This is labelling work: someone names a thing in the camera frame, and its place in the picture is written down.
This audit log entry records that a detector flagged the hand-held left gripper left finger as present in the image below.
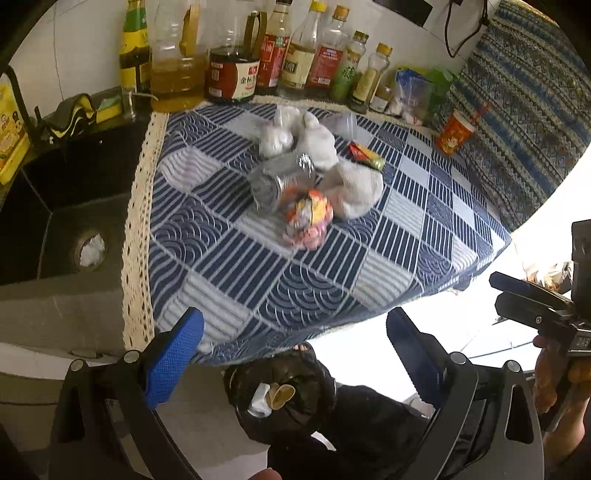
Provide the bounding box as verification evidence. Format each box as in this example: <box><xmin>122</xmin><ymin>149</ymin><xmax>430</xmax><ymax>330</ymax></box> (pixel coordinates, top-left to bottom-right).
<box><xmin>48</xmin><ymin>306</ymin><xmax>206</xmax><ymax>480</ymax></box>

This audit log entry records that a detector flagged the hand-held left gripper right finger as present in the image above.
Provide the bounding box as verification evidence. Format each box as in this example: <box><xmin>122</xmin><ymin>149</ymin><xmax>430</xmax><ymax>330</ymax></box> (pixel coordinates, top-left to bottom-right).
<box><xmin>386</xmin><ymin>307</ymin><xmax>546</xmax><ymax>480</ymax></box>

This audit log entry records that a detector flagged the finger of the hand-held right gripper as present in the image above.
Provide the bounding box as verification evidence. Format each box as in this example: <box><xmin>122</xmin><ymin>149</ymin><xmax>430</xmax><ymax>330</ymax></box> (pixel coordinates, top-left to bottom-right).
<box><xmin>494</xmin><ymin>294</ymin><xmax>573</xmax><ymax>332</ymax></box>
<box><xmin>488</xmin><ymin>271</ymin><xmax>573</xmax><ymax>306</ymax></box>

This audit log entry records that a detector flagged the black trash bin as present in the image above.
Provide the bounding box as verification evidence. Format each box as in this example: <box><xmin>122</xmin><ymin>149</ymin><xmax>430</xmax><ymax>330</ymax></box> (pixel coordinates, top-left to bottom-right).
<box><xmin>223</xmin><ymin>351</ymin><xmax>338</xmax><ymax>446</ymax></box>

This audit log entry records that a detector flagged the colourful wrapper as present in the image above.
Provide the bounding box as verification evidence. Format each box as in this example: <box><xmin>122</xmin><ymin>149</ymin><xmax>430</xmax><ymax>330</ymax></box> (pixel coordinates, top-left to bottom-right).
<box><xmin>283</xmin><ymin>188</ymin><xmax>334</xmax><ymax>252</ymax></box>

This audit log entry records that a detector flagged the white tissue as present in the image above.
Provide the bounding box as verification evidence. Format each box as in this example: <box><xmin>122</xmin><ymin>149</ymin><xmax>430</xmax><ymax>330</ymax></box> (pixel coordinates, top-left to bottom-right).
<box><xmin>318</xmin><ymin>159</ymin><xmax>384</xmax><ymax>220</ymax></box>
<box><xmin>295</xmin><ymin>111</ymin><xmax>340</xmax><ymax>172</ymax></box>
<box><xmin>257</xmin><ymin>105</ymin><xmax>301</xmax><ymax>158</ymax></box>
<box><xmin>78</xmin><ymin>233</ymin><xmax>107</xmax><ymax>269</ymax></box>

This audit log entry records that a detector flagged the crushed silver can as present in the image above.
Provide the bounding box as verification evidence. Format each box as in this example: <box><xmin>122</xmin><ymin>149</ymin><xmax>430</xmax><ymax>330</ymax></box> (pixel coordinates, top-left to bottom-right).
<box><xmin>248</xmin><ymin>152</ymin><xmax>319</xmax><ymax>214</ymax></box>

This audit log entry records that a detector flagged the red green snack wrapper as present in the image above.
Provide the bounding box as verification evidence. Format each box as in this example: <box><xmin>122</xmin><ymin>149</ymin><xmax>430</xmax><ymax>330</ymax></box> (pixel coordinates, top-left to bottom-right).
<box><xmin>346</xmin><ymin>141</ymin><xmax>387</xmax><ymax>172</ymax></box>

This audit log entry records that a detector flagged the clear plastic cup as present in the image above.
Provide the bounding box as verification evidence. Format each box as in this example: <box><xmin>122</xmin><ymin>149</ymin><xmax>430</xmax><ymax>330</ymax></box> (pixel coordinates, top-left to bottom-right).
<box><xmin>321</xmin><ymin>112</ymin><xmax>359</xmax><ymax>140</ymax></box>

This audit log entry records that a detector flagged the person's right hand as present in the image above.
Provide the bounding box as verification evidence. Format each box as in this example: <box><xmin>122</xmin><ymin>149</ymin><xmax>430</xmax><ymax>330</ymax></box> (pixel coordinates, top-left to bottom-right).
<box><xmin>532</xmin><ymin>335</ymin><xmax>591</xmax><ymax>435</ymax></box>

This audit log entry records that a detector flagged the brown cardboard boxes clutter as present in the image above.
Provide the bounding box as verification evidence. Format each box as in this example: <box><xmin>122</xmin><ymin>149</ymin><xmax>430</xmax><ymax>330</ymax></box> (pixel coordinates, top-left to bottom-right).
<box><xmin>524</xmin><ymin>262</ymin><xmax>573</xmax><ymax>294</ymax></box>

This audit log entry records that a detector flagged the white paper scrap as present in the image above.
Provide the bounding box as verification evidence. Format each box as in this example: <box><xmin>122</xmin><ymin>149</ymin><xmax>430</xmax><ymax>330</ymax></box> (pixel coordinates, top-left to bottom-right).
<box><xmin>247</xmin><ymin>382</ymin><xmax>273</xmax><ymax>419</ymax></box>

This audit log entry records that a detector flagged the blue white patterned tablecloth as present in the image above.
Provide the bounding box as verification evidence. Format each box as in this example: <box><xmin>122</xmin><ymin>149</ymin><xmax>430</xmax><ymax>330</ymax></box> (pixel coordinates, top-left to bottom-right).
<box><xmin>121</xmin><ymin>95</ymin><xmax>513</xmax><ymax>365</ymax></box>

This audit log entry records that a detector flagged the tan paper scrap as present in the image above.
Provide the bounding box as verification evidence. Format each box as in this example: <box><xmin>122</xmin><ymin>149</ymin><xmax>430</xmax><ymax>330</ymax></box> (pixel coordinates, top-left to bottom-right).
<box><xmin>269</xmin><ymin>383</ymin><xmax>296</xmax><ymax>411</ymax></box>

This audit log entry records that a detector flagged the white tissue in drain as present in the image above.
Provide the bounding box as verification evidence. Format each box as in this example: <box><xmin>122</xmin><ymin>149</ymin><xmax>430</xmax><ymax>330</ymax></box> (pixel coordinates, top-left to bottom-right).
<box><xmin>78</xmin><ymin>233</ymin><xmax>107</xmax><ymax>269</ymax></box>

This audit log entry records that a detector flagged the blue patterned woven fabric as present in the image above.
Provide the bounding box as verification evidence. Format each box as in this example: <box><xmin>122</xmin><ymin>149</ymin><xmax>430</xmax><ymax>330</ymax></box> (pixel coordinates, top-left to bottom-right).
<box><xmin>443</xmin><ymin>0</ymin><xmax>591</xmax><ymax>232</ymax></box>

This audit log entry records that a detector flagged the orange paper cup with straw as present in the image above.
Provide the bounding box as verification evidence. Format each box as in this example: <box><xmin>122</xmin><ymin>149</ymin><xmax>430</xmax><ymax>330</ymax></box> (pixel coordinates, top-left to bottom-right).
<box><xmin>435</xmin><ymin>102</ymin><xmax>493</xmax><ymax>156</ymax></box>

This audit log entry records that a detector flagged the black sink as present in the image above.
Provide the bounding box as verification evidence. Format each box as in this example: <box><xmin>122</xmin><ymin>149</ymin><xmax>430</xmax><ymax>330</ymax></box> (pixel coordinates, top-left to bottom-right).
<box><xmin>0</xmin><ymin>115</ymin><xmax>153</xmax><ymax>287</ymax></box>

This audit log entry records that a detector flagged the white blue plastic bag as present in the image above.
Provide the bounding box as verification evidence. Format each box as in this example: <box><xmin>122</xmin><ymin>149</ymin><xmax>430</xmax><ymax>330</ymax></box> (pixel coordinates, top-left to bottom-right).
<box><xmin>387</xmin><ymin>67</ymin><xmax>435</xmax><ymax>126</ymax></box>

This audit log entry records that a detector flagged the small glass jar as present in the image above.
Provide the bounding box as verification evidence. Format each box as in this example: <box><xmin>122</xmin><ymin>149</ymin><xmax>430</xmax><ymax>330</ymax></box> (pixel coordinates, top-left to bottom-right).
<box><xmin>369</xmin><ymin>83</ymin><xmax>396</xmax><ymax>114</ymax></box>

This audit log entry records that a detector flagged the yellow green sponge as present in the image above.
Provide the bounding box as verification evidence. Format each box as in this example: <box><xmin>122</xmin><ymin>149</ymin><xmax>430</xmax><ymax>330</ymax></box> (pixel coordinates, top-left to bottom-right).
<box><xmin>95</xmin><ymin>90</ymin><xmax>123</xmax><ymax>123</ymax></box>

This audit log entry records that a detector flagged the silver pump dispenser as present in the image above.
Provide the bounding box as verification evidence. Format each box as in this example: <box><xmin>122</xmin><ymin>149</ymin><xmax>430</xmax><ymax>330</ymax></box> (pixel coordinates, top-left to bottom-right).
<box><xmin>122</xmin><ymin>90</ymin><xmax>158</xmax><ymax>117</ymax></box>

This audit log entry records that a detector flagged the yellow black cloth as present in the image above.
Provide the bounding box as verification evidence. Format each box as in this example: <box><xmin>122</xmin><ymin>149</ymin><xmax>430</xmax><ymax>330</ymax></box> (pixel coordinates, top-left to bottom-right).
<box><xmin>44</xmin><ymin>92</ymin><xmax>100</xmax><ymax>140</ymax></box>

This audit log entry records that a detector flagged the small bottle yellow label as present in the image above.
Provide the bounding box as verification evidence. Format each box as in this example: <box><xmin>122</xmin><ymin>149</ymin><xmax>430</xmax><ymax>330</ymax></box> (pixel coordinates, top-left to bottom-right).
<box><xmin>348</xmin><ymin>42</ymin><xmax>393</xmax><ymax>114</ymax></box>

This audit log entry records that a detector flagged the yellow box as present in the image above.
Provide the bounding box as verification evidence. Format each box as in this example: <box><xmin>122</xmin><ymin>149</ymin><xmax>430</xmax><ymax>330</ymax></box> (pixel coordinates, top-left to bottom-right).
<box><xmin>0</xmin><ymin>76</ymin><xmax>31</xmax><ymax>185</ymax></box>

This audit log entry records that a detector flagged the clear bottle green label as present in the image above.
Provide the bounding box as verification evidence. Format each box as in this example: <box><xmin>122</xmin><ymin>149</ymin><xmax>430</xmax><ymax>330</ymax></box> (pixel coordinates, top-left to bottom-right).
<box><xmin>330</xmin><ymin>30</ymin><xmax>369</xmax><ymax>105</ymax></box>

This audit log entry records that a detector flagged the large clear oil jug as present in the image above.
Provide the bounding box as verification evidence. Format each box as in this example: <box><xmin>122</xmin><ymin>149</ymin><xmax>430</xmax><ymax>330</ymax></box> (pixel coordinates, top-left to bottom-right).
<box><xmin>150</xmin><ymin>0</ymin><xmax>209</xmax><ymax>114</ymax></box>

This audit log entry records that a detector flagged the dark sauce jug red label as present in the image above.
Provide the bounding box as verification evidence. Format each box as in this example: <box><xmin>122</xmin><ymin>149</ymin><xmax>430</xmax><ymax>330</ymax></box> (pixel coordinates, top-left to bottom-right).
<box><xmin>204</xmin><ymin>11</ymin><xmax>269</xmax><ymax>104</ymax></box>

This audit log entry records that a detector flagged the clear bottle red label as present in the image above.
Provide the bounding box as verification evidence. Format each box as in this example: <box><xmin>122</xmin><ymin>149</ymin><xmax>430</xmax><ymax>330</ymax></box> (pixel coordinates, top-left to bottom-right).
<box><xmin>305</xmin><ymin>4</ymin><xmax>350</xmax><ymax>99</ymax></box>

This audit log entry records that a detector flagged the green oil bottle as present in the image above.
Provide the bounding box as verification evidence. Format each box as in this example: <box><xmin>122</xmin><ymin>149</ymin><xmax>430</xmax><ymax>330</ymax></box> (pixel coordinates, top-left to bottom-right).
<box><xmin>119</xmin><ymin>0</ymin><xmax>152</xmax><ymax>100</ymax></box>

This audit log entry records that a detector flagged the dark bottle red label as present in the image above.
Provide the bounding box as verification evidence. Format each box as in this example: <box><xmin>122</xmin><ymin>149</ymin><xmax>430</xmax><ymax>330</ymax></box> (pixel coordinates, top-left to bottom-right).
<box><xmin>256</xmin><ymin>0</ymin><xmax>294</xmax><ymax>95</ymax></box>

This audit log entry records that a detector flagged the clear bottle cream label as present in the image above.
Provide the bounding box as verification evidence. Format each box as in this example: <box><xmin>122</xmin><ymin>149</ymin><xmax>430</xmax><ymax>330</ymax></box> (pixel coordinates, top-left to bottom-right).
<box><xmin>277</xmin><ymin>0</ymin><xmax>327</xmax><ymax>92</ymax></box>

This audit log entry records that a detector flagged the black cable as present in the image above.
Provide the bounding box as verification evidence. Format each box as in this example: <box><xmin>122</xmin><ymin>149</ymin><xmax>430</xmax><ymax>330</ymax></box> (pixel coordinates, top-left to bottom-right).
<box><xmin>444</xmin><ymin>0</ymin><xmax>490</xmax><ymax>59</ymax></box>

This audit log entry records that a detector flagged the black wall panel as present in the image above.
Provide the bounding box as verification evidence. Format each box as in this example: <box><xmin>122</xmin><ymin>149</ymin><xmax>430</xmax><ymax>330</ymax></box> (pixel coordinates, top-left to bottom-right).
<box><xmin>372</xmin><ymin>0</ymin><xmax>433</xmax><ymax>27</ymax></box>

